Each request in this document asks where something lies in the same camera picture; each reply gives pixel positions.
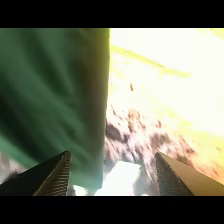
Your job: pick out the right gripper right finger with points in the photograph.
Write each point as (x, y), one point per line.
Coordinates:
(181, 180)

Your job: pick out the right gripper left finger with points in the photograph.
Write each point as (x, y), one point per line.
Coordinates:
(46, 178)

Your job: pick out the green garment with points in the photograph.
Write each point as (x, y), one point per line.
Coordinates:
(53, 93)

